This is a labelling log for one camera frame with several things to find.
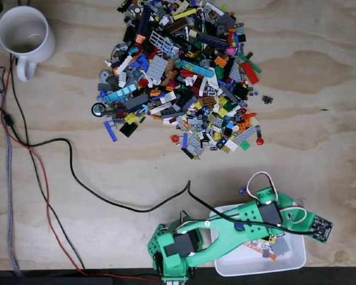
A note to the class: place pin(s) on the light blue long lego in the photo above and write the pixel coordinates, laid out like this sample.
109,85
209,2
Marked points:
120,94

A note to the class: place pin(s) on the blue long lego tile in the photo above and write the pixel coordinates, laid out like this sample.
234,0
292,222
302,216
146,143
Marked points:
184,139

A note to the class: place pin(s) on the white square lego plate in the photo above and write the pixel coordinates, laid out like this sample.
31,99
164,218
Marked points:
231,144

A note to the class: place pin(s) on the large grey lego plate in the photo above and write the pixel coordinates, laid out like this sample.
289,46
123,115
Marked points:
157,67

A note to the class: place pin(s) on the blue lego plate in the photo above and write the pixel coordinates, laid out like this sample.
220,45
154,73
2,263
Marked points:
110,131

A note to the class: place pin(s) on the navy long lego plate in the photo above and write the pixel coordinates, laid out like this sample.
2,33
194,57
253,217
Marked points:
212,41

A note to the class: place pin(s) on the orange lego piece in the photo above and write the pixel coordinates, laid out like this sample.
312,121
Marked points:
272,256

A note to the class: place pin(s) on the black lego brick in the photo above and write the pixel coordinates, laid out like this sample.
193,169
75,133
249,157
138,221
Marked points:
128,129

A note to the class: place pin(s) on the grey rectangular lego plate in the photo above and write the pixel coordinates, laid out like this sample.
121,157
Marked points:
244,134

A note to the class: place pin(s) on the red round lego plate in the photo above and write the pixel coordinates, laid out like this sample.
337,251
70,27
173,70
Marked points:
259,141
175,138

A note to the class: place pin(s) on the black lego fence piece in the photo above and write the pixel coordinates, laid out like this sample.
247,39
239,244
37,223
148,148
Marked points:
267,99

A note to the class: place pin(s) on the green lego tile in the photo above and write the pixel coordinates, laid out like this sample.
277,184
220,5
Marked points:
244,145

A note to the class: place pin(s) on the black lego wheel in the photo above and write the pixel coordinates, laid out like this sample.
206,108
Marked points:
98,109

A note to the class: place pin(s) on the yellow long lego plate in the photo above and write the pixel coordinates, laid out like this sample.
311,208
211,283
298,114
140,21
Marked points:
185,13

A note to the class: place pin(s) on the grey square lego plate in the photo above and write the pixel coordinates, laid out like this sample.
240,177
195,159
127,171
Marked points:
199,150
191,145

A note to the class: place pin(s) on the dark navy lego tile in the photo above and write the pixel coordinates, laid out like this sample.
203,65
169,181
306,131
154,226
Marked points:
187,153

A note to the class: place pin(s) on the white ceramic mug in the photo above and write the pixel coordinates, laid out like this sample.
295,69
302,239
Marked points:
25,38

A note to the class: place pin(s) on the black camera circuit board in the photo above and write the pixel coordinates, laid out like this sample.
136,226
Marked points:
322,229

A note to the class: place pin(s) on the white lego lattice fence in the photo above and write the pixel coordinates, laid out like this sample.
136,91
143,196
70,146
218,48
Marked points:
160,41

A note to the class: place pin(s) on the white plastic bin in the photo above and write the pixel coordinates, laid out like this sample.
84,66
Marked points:
255,264

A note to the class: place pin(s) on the pink lego ball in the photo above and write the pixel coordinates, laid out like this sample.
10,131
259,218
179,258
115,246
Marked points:
231,50

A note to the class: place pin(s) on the navy printed lego tile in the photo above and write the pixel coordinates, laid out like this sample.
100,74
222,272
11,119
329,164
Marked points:
221,144

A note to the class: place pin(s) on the white red printed lego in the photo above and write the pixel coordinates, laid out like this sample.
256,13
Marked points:
252,245

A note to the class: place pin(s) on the gold lego accessory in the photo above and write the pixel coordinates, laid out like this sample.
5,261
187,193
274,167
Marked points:
197,157

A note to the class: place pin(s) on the small blue lego piece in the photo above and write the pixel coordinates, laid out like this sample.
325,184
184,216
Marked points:
242,190

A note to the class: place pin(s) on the cyan long lego tile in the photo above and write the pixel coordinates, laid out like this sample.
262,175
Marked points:
197,68

